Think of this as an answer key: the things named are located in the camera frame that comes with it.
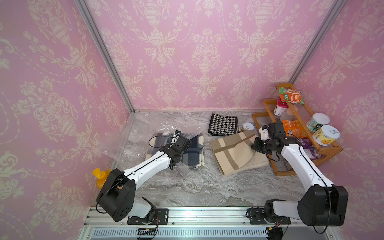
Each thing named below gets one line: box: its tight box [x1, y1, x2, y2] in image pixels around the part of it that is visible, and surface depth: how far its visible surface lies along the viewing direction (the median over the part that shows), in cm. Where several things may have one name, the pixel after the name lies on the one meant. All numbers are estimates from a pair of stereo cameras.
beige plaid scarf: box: [209, 130, 258, 176], surface depth 90 cm
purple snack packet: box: [299, 138, 326, 160], surface depth 79 cm
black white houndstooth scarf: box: [208, 113, 238, 136], surface depth 108 cm
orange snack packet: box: [282, 119, 308, 139], surface depth 89 cm
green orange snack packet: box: [278, 86, 305, 106], surface depth 86 cm
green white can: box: [306, 112, 331, 132], surface depth 71 cm
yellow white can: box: [312, 125, 341, 146], surface depth 67 cm
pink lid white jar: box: [273, 97, 289, 116], surface depth 94 cm
